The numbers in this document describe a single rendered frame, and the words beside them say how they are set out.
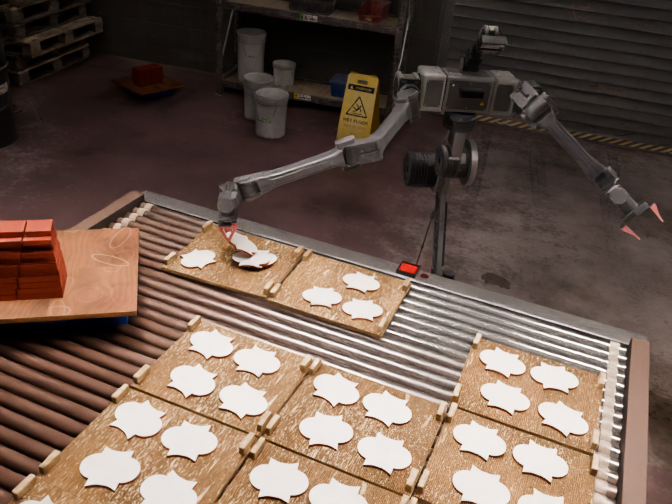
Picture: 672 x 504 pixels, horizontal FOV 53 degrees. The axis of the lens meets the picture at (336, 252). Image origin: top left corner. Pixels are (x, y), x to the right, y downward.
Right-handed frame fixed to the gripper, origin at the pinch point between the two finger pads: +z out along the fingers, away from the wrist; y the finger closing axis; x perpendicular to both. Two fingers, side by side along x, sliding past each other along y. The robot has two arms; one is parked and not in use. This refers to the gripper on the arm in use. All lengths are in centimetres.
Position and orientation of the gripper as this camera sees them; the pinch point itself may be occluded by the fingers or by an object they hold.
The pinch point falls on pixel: (228, 235)
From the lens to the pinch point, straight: 247.7
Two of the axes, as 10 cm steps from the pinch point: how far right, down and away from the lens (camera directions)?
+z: -0.8, 8.5, 5.3
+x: -9.9, 0.0, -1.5
